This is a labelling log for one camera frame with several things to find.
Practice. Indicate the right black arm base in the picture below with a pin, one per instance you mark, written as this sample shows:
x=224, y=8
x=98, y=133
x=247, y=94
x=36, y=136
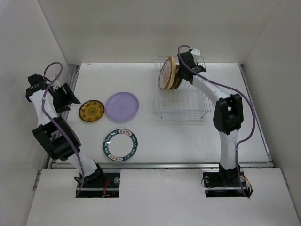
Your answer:
x=216, y=187

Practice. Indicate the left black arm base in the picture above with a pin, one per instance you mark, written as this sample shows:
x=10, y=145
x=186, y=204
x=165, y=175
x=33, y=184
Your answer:
x=106, y=188

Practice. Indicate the yellow patterned plate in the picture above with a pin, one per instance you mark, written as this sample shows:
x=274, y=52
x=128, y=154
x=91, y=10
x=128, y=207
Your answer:
x=177, y=78
x=91, y=111

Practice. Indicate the white plate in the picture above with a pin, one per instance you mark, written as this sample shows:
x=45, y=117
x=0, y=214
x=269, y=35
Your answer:
x=120, y=145

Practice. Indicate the lilac plastic plate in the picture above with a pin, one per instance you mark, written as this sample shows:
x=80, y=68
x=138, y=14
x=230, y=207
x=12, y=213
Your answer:
x=122, y=106

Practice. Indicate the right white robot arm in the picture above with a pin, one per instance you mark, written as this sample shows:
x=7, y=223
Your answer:
x=228, y=112

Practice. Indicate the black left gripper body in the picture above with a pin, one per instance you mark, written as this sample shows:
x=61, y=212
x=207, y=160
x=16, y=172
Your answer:
x=60, y=100

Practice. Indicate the white wire dish rack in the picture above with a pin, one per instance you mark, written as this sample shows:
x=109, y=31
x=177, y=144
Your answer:
x=186, y=102

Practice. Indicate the beige deep plate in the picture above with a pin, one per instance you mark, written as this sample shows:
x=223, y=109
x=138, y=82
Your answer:
x=167, y=73

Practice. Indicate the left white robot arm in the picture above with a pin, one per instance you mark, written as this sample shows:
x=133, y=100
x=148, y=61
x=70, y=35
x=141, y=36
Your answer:
x=53, y=133

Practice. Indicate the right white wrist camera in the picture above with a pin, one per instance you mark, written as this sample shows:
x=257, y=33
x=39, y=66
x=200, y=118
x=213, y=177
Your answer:
x=195, y=52

